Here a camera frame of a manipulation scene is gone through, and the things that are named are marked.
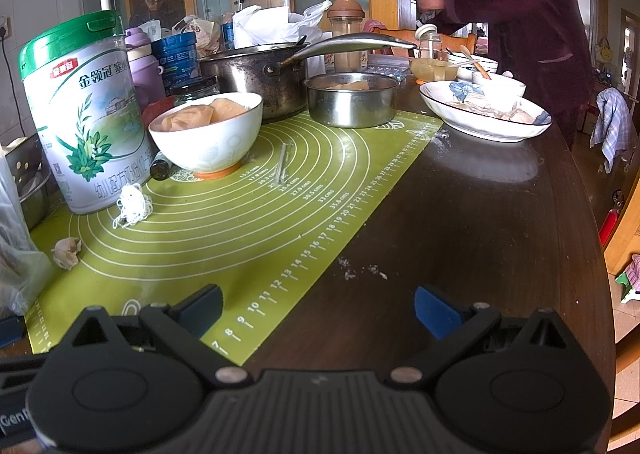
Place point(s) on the printed plastic bag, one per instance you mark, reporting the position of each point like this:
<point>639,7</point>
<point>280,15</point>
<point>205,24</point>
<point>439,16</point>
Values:
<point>200,31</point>

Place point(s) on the pale garlic piece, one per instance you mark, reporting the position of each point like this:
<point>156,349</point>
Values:
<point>67,254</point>

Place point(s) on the white plastic bag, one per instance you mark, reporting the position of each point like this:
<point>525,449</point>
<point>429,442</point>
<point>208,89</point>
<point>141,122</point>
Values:
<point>265,26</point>

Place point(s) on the reddish brown fruit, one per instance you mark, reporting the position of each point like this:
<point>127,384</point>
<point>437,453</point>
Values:
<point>157,113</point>

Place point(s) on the blue plaid cloth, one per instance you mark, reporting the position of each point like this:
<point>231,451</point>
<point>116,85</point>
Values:
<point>612,123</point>

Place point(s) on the small dark green bottle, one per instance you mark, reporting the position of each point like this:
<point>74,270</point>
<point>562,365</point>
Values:
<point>161,166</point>

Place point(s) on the white bowl with orange base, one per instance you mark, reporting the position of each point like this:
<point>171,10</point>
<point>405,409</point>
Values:
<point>210,143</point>

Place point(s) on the small white bowl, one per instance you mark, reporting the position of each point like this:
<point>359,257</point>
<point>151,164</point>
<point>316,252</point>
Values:
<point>500,88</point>

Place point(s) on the white green milk powder can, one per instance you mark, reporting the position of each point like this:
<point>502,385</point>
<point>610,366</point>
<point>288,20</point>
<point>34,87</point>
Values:
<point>85,133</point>

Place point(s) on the green silicone baking mat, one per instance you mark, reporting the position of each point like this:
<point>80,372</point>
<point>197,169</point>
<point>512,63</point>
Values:
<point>250,234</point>

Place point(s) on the blue tin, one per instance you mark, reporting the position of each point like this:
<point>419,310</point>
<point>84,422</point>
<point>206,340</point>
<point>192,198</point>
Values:
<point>175,56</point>

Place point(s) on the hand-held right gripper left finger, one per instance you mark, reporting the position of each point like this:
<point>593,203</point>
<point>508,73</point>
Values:
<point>200,310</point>

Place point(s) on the glass jar with white lid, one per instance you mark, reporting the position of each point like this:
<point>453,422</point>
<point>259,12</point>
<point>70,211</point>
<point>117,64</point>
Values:
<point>430,41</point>

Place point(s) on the yellow plastic container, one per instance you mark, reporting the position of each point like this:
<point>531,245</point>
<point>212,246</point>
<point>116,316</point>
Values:
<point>435,69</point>

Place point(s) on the clear plastic bag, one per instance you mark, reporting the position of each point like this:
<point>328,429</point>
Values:
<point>15,259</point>

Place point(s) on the clear plastic wrapper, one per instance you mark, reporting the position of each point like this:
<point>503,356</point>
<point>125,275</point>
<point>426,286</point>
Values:
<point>283,161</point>

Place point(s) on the steel perforated container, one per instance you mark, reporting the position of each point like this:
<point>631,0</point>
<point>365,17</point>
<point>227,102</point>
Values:
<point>25,168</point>

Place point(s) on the brown baby bottle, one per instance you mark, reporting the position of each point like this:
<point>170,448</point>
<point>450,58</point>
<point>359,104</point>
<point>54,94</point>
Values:
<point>345,13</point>

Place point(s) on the round steel bowl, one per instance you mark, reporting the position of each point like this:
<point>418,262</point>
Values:
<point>350,106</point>

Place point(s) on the purple thermos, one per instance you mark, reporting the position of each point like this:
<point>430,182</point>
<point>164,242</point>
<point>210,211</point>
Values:
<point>145,73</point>

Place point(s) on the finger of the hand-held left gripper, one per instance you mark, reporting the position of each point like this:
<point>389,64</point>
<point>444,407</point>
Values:
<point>20,366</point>
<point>10,331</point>

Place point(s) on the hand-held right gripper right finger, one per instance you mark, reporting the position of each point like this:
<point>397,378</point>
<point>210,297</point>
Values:
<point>435,311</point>

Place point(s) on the blue patterned white plate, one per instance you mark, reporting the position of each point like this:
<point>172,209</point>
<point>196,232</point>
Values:
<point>450,113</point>

